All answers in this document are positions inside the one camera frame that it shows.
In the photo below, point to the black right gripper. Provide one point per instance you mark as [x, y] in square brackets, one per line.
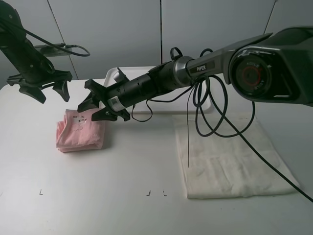
[116, 98]

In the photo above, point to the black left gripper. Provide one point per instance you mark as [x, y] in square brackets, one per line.
[32, 84]

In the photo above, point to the pink towel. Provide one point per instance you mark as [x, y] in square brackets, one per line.
[77, 132]

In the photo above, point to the white towel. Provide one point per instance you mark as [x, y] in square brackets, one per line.
[216, 167]

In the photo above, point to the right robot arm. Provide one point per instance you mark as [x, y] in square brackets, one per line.
[272, 68]

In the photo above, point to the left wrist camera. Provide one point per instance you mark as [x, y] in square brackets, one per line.
[49, 51]

